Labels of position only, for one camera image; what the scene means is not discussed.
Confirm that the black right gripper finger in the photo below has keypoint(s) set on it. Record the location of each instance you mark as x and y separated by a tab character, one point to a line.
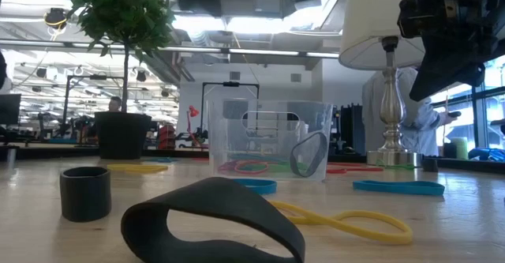
442	79

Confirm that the blue rubber band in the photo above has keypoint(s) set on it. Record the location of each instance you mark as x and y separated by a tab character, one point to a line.
398	188
256	186
161	160

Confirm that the yellow rubber band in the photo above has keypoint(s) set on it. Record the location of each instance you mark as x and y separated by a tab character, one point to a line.
378	238
138	168

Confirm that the teal rubber band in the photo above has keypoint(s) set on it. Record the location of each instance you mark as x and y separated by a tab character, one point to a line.
256	158

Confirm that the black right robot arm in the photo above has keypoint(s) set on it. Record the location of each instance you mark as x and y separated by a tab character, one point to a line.
499	14

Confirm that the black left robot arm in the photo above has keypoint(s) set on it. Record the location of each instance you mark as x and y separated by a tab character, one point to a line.
2	71

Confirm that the clear plastic bin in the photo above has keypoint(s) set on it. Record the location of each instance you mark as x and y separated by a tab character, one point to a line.
221	148

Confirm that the black handheld device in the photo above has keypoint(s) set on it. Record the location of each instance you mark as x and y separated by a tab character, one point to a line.
454	114

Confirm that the ceiling light tube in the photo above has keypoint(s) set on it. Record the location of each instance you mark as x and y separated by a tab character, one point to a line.
321	54
264	51
189	49

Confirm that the person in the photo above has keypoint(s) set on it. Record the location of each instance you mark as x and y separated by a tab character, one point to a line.
424	132
115	103

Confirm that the grey ceiling unit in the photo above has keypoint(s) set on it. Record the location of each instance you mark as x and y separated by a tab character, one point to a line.
268	0

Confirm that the green cylinder object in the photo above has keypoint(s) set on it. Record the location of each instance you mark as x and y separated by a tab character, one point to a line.
459	148

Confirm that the white shade silver table lamp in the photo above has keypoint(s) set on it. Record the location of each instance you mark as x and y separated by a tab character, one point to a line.
371	18

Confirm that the blue fabric object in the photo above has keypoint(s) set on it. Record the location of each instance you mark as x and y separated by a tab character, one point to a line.
487	154

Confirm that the black cabinet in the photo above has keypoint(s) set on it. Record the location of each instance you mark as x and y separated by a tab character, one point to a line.
351	128

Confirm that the red desk lamp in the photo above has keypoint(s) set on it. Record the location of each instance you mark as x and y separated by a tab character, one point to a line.
193	111

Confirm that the red stacked object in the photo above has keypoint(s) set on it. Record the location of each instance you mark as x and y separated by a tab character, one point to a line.
166	134

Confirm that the black round ceiling fixture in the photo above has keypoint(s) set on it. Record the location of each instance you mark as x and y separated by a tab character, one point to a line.
55	18

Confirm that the green plant in black pot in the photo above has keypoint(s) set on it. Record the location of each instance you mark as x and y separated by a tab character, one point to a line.
122	136

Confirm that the black computer monitor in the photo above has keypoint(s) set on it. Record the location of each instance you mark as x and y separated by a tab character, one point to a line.
10	109

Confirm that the black window frame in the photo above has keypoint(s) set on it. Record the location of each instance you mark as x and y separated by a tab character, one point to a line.
478	121

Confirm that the square wall vent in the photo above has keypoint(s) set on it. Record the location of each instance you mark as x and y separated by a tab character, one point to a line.
234	76
296	77

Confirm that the black aluminium frame rail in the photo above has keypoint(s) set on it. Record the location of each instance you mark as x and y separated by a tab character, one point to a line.
473	165
173	152

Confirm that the black metal gantry frame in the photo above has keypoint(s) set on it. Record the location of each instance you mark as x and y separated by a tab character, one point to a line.
230	84
98	77

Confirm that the grey metal post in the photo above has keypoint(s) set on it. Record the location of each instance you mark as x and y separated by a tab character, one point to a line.
11	158

